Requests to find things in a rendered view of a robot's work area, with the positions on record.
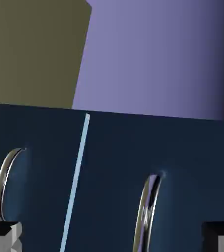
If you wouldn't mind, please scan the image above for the dark blue cabinet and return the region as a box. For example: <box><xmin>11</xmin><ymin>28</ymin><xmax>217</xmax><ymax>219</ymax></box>
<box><xmin>0</xmin><ymin>103</ymin><xmax>224</xmax><ymax>252</ymax></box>

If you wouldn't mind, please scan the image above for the dark blue drawer front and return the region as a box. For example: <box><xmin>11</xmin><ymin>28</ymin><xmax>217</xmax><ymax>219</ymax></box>
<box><xmin>0</xmin><ymin>103</ymin><xmax>89</xmax><ymax>252</ymax></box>
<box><xmin>61</xmin><ymin>112</ymin><xmax>224</xmax><ymax>252</ymax></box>

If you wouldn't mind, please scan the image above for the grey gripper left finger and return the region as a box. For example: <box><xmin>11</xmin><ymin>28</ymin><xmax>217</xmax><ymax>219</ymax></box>
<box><xmin>0</xmin><ymin>221</ymin><xmax>23</xmax><ymax>252</ymax></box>

